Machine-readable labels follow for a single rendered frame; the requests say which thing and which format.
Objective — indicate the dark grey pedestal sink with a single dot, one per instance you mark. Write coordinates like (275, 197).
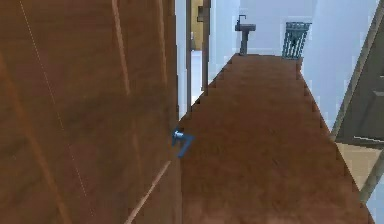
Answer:
(245, 31)

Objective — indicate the brown wooden room door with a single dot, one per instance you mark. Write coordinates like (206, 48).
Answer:
(83, 110)

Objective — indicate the grey room door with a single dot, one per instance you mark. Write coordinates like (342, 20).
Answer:
(366, 100)

